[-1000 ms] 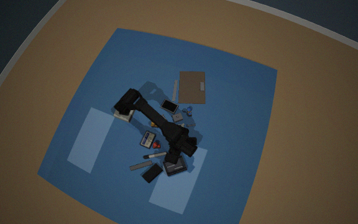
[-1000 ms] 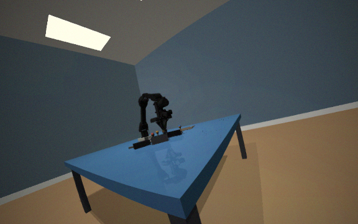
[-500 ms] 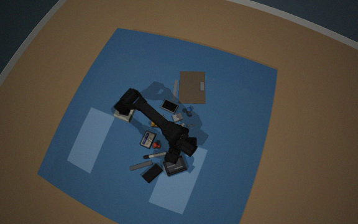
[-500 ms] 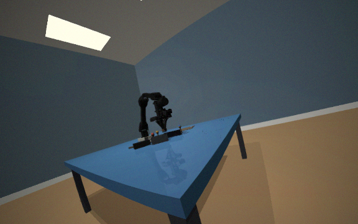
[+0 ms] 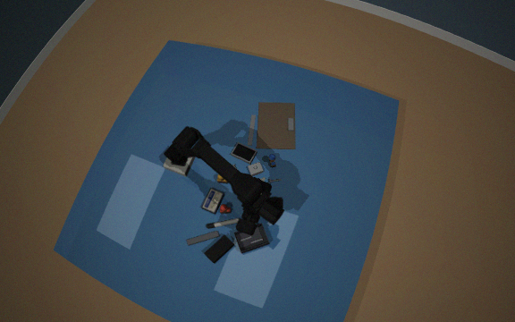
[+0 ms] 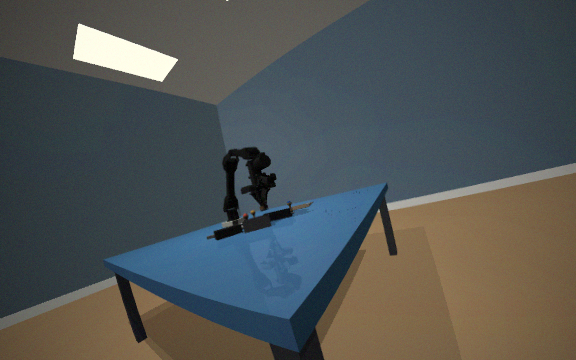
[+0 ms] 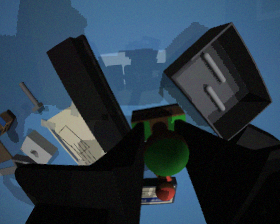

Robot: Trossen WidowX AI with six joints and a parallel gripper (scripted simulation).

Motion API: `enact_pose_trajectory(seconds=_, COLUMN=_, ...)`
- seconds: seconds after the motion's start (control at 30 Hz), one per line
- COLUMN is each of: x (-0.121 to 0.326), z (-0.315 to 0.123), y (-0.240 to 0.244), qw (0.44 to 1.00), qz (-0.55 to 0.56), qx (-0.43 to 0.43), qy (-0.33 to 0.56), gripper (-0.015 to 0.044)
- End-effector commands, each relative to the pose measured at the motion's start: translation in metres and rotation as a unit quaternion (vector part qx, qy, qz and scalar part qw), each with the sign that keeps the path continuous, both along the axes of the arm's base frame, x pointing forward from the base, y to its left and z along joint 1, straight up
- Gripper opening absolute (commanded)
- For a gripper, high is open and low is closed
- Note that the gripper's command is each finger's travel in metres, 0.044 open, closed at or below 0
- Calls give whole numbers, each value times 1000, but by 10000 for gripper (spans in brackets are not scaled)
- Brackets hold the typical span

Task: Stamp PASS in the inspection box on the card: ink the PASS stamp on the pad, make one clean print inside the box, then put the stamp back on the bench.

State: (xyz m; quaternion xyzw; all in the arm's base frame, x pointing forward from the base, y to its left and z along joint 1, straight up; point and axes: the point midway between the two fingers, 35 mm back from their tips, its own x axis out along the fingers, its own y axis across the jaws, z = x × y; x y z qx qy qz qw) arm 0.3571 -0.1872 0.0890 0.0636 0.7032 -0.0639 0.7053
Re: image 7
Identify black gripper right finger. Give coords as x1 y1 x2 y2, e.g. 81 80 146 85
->
175 120 280 224

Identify beige taped card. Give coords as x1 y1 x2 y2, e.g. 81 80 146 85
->
42 101 107 167

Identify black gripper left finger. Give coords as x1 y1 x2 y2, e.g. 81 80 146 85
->
15 123 145 224

